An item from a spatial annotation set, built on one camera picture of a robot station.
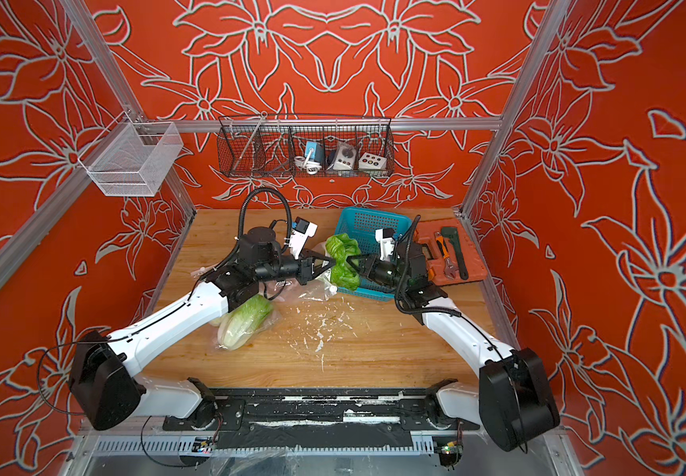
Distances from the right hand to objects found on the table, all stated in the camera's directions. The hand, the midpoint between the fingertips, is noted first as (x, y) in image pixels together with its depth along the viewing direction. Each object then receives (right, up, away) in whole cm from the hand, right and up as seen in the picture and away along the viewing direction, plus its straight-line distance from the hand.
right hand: (342, 261), depth 76 cm
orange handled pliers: (+35, +2, +24) cm, 43 cm away
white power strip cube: (+9, +31, +19) cm, 38 cm away
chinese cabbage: (0, +4, -3) cm, 5 cm away
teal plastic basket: (+8, +10, +35) cm, 37 cm away
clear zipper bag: (-5, -6, -6) cm, 10 cm away
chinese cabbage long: (-29, -18, +5) cm, 34 cm away
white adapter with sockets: (+1, +31, +15) cm, 35 cm away
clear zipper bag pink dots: (-15, -6, -9) cm, 19 cm away
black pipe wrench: (+39, +8, +28) cm, 49 cm away
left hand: (-2, +1, -6) cm, 6 cm away
